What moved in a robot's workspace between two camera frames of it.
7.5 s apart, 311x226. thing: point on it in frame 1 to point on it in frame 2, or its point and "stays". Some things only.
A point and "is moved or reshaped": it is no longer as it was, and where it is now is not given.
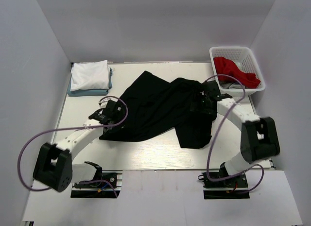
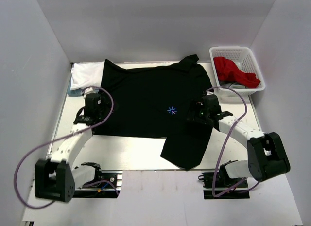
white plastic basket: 245,58 stays
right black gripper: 200,96 to 199,106
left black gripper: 122,114 to 102,101
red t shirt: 224,66 stays
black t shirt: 158,108 is moved or reshaped
